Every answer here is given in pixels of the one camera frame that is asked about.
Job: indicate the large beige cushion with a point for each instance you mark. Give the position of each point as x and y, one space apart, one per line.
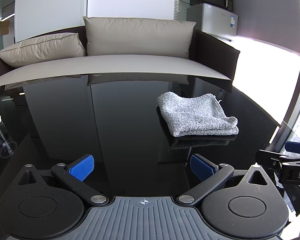
137 37

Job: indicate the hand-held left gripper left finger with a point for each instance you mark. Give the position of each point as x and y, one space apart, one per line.
81 167

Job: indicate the small beige cushion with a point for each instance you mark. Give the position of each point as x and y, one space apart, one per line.
42 48

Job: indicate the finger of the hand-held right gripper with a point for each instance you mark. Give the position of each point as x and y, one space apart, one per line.
298 147
267 157

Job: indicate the dark brown sofa beige seat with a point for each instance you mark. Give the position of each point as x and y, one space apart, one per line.
115 65

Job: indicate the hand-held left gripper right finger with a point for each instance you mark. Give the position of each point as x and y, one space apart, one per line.
202 167

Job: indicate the blue white fridge sticker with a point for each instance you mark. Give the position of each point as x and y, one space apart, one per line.
233 22

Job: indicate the silver fridge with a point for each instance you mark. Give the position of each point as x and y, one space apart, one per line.
212 18

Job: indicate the grey fluffy towel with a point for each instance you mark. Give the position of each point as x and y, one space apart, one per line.
195 112

